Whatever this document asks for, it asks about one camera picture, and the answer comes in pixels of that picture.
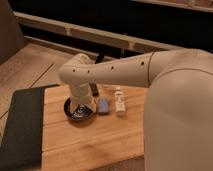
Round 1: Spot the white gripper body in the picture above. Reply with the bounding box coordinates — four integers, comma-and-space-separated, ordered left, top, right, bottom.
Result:
69, 84, 94, 112

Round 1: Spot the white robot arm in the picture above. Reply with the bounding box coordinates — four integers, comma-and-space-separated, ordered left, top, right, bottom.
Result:
59, 49, 213, 171

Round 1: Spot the black rectangular block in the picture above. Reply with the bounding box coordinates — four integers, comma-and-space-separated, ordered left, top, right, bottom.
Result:
90, 84, 99, 96

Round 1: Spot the dark ceramic bowl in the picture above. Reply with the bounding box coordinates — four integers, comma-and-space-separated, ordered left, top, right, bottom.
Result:
64, 98, 94, 122

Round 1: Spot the small white bottle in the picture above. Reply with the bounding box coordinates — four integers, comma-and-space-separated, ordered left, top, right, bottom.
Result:
114, 87, 126, 113

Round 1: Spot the dark grey mat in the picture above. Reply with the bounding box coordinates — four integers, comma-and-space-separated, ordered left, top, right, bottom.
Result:
0, 84, 56, 171

